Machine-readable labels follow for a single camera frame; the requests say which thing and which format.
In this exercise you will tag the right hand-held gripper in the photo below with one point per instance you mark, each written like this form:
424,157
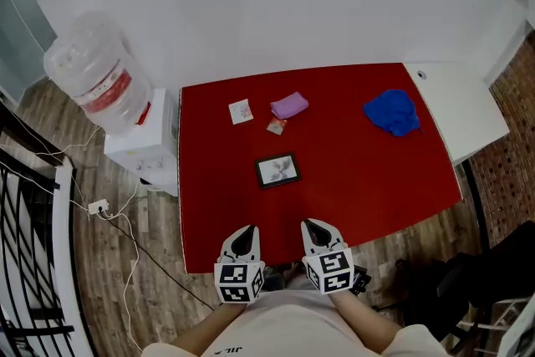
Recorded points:
332,271

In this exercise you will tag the black picture frame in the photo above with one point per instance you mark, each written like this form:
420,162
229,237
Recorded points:
278,170

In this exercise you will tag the person's left forearm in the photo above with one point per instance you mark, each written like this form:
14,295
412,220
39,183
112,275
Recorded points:
209,326

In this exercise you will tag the crumpled blue cloth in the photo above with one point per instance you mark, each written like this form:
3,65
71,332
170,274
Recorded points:
393,113

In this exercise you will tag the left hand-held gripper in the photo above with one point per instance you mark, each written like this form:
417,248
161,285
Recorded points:
238,280

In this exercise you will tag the white power strip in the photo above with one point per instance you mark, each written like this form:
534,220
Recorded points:
98,207

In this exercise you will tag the red table cloth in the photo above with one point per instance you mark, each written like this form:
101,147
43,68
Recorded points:
368,188

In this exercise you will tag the folded purple cloth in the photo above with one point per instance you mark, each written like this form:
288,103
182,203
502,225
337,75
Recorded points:
289,104

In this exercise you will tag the black waist device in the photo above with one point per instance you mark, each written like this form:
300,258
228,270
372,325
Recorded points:
361,282

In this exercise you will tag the white water dispenser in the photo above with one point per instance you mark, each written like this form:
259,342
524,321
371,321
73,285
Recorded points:
146,154

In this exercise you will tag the small red white packet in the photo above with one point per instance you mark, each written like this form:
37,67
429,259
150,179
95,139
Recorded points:
277,126

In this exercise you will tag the white desk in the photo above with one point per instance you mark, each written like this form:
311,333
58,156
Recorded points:
460,108

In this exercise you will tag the frosted glass door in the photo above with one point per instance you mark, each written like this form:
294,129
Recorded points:
21,21

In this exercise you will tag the person's grey trousers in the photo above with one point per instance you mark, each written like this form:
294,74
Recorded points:
292,280

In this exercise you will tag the person's right forearm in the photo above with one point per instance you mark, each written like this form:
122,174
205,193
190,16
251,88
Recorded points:
359,319

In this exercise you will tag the person's white shirt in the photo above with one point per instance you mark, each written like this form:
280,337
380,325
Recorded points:
292,330

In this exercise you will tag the black chair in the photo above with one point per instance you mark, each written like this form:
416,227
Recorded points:
493,267

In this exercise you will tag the black metal railing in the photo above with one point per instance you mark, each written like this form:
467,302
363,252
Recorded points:
25,221

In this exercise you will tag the white floral print card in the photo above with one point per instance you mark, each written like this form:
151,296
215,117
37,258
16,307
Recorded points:
241,111

